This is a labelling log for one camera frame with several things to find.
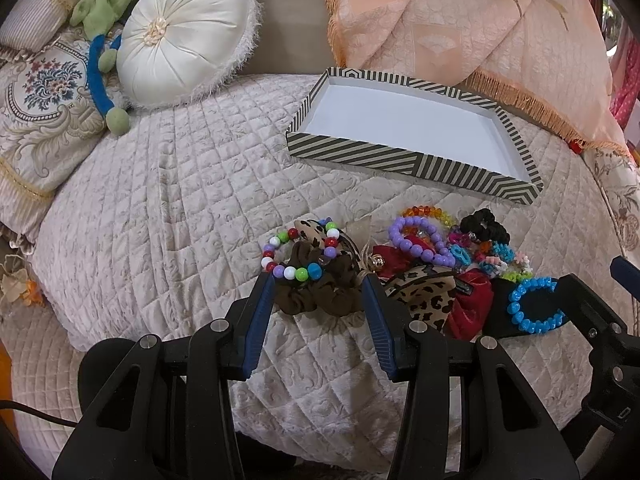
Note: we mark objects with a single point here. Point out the cream floral fabric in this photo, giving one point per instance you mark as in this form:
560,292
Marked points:
615,195

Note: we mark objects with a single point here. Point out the large leopard print bow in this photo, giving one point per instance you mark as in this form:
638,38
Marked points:
425,300

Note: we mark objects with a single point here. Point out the striped cream pillow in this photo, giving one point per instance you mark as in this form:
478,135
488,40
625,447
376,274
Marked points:
30,15

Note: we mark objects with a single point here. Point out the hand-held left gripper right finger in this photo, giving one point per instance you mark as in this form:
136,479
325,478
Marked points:
378,327

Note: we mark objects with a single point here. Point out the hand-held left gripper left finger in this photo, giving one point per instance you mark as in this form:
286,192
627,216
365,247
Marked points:
257,327

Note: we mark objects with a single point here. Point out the red velvet bow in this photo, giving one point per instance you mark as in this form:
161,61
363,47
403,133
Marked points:
470,310

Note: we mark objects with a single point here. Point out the round white satin cushion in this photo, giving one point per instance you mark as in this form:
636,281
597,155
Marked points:
185,35

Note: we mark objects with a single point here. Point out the pink cloth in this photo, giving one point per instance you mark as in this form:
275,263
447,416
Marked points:
627,100

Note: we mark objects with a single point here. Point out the peach fringed blanket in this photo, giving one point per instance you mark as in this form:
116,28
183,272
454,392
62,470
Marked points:
450,20

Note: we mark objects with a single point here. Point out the black scrunchie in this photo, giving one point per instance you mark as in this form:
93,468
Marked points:
480,225

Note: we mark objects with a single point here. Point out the brown scrunchie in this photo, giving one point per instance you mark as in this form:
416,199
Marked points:
325,296

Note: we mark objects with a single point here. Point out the striped cardboard tray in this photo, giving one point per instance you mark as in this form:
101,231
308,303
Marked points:
400,125

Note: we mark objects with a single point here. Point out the small leopard print bow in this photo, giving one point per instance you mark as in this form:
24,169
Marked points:
310,232

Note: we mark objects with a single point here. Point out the cream fabric flower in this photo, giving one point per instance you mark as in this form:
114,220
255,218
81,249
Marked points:
17,280

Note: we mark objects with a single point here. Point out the beige bow with gold bell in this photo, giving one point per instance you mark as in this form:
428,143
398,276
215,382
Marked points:
378,262

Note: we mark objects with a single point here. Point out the green and blue plush toy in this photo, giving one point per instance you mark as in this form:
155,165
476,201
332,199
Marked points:
107,5

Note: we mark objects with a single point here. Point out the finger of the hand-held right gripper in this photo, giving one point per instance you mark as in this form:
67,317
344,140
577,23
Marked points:
600,325
627,275

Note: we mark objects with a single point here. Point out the small red object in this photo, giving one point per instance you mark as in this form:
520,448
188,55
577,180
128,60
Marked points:
577,146

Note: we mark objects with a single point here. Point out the cream quilted bedspread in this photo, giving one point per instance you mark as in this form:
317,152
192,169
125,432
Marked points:
175,200

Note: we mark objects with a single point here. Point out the floral embroidered pillow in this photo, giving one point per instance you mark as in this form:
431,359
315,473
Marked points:
40,110

